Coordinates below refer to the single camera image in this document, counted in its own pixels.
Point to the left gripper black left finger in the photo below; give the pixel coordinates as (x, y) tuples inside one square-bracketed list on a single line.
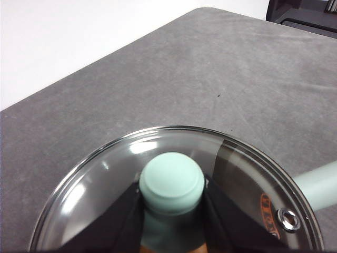
[(116, 226)]

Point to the glass lid with green knob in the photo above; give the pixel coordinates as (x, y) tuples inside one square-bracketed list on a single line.
[(171, 179)]

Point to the brown potato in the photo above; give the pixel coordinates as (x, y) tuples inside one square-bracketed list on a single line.
[(147, 249)]

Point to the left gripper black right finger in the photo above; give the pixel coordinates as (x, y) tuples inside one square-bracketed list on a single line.
[(231, 232)]

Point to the black metal frame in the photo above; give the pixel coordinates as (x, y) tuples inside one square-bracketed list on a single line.
[(302, 15)]

